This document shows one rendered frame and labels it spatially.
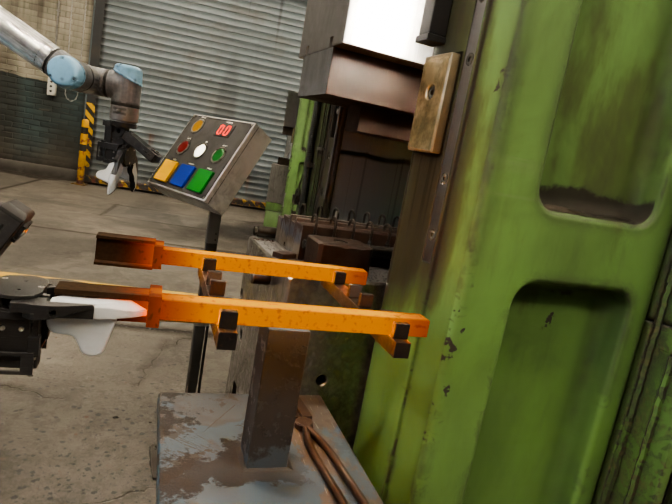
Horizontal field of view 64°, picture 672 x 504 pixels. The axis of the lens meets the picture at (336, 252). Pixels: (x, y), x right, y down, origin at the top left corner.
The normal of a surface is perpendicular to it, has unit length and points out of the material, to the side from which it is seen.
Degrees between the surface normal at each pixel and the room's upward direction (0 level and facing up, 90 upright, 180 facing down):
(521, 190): 89
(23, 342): 90
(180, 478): 0
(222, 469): 0
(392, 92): 90
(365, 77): 90
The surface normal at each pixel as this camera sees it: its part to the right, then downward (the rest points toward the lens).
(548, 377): 0.35, 0.23
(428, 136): -0.92, -0.10
